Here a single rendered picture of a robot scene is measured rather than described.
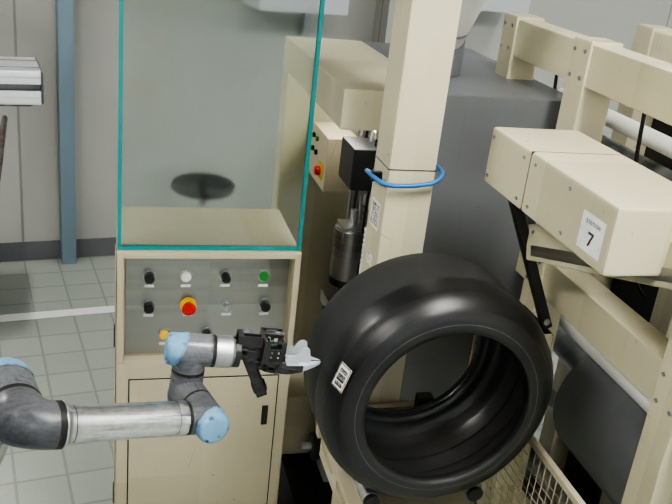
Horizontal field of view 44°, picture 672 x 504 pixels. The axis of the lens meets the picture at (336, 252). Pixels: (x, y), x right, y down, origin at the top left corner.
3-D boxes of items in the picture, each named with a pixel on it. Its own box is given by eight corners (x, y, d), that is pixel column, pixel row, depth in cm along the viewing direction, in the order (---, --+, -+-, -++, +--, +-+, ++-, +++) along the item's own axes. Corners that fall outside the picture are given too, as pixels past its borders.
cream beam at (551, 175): (480, 181, 222) (490, 125, 216) (567, 183, 229) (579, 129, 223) (599, 278, 168) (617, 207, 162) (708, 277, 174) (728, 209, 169)
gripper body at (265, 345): (291, 344, 192) (239, 340, 188) (284, 376, 195) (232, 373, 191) (284, 328, 199) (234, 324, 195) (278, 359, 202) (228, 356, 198)
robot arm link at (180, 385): (177, 427, 188) (183, 385, 184) (160, 402, 197) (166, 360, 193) (209, 423, 192) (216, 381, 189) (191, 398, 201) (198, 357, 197)
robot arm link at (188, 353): (162, 357, 194) (166, 324, 191) (209, 360, 197) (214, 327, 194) (164, 374, 187) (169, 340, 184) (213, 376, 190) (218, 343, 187)
